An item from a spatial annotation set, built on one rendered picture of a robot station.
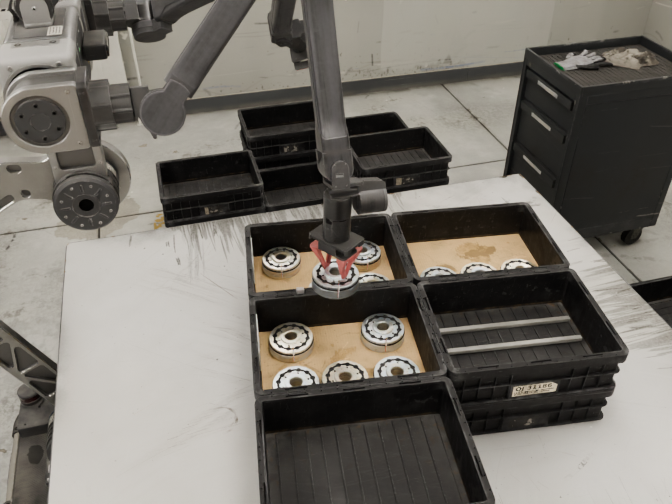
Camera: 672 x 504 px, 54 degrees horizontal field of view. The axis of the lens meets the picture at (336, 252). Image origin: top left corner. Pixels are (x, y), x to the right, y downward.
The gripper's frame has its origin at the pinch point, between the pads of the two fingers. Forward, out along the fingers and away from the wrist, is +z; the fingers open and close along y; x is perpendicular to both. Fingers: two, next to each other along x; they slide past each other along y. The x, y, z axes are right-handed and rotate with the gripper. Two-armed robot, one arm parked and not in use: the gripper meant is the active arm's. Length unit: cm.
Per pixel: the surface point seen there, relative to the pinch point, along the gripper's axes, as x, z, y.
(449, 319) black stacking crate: -24.4, 21.6, -17.2
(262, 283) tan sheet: -5.2, 22.5, 28.2
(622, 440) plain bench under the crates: -27, 34, -63
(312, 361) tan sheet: 7.6, 22.3, -0.1
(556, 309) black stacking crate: -44, 21, -36
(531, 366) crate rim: -12.9, 11.5, -42.4
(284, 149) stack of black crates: -106, 54, 113
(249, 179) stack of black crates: -80, 56, 110
